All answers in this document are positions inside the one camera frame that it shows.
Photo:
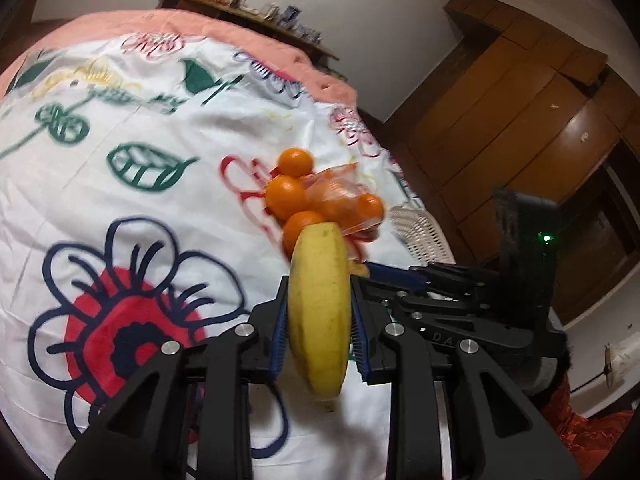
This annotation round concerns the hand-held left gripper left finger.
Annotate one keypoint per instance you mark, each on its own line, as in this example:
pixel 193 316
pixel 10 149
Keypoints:
pixel 280 332

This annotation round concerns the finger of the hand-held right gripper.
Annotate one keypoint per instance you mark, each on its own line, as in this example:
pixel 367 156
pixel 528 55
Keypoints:
pixel 450 307
pixel 395 272

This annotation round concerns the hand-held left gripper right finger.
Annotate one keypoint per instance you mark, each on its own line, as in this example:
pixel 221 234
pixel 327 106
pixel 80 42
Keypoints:
pixel 359 342

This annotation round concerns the white woven plastic basket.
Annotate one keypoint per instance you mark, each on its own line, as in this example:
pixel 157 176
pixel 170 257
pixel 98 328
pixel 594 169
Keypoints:
pixel 420 235

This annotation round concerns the yellow banana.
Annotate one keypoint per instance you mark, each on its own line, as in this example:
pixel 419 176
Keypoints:
pixel 320 300

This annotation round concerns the orange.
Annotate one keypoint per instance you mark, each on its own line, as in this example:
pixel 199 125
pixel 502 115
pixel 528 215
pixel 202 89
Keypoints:
pixel 295 161
pixel 334 201
pixel 299 227
pixel 371 207
pixel 286 197

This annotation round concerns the clear plastic bag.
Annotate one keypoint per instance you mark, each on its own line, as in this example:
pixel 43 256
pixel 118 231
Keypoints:
pixel 345 180

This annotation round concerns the wooden wardrobe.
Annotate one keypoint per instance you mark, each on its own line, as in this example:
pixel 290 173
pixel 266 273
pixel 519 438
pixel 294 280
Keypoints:
pixel 525 110

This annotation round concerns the orange patterned clothing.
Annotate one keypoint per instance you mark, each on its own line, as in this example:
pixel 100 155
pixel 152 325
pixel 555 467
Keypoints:
pixel 590 425

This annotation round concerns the white floral printed bedsheet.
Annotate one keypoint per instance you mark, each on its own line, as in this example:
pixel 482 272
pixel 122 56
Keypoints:
pixel 150 185

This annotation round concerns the row of small cups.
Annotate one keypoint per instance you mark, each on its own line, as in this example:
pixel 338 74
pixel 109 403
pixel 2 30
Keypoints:
pixel 310 35

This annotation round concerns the blue box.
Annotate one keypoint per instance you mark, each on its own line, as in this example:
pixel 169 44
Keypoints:
pixel 292 15

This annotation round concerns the glass pitcher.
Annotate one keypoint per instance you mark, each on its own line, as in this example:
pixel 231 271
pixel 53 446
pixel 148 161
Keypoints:
pixel 272 10

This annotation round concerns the wooden side desk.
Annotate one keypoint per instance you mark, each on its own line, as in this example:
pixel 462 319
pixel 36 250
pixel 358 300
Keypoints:
pixel 240 15

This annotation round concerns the pink quilt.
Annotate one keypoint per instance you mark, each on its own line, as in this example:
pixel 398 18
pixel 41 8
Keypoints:
pixel 150 22

